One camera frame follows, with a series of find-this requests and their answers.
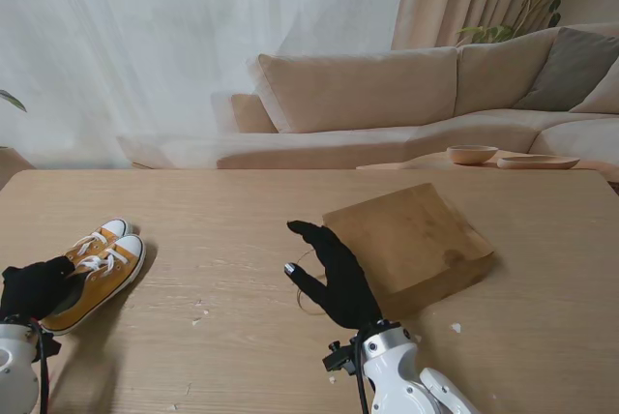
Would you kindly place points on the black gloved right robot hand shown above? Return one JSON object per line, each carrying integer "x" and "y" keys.
{"x": 348, "y": 293}

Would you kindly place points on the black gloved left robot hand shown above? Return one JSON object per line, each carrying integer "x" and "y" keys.
{"x": 34, "y": 290}

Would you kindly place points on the yellow canvas sneaker white laces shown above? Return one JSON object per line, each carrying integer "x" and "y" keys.
{"x": 104, "y": 283}
{"x": 113, "y": 227}

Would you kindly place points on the brown paper bag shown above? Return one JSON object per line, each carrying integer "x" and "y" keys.
{"x": 411, "y": 240}

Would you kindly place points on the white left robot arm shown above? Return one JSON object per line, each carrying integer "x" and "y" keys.
{"x": 12, "y": 365}

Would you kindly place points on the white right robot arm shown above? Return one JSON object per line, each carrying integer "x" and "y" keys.
{"x": 392, "y": 365}

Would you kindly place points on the brown plant pot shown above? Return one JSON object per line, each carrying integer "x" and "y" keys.
{"x": 9, "y": 162}

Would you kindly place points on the low wooden coffee table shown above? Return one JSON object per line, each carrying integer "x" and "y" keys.
{"x": 425, "y": 162}

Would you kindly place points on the round wooden bowl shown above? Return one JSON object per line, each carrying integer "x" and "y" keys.
{"x": 471, "y": 155}

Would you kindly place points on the single green plant leaf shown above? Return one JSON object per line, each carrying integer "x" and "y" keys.
{"x": 12, "y": 99}

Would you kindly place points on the beige sectional sofa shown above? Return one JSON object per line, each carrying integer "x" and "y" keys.
{"x": 358, "y": 90}

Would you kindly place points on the shallow wooden dish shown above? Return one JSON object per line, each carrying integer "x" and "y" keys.
{"x": 537, "y": 162}

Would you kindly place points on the white sheer curtain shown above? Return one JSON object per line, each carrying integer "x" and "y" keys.
{"x": 145, "y": 46}

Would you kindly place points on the grey sofa cushion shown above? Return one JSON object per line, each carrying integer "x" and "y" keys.
{"x": 566, "y": 70}

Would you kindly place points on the beige sofa cushion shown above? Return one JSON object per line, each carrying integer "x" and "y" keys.
{"x": 602, "y": 99}

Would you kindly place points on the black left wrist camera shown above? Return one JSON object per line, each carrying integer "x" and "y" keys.
{"x": 50, "y": 347}

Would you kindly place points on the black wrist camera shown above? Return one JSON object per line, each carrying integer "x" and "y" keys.
{"x": 50, "y": 347}
{"x": 338, "y": 361}

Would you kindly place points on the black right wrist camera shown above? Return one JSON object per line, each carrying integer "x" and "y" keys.
{"x": 338, "y": 361}

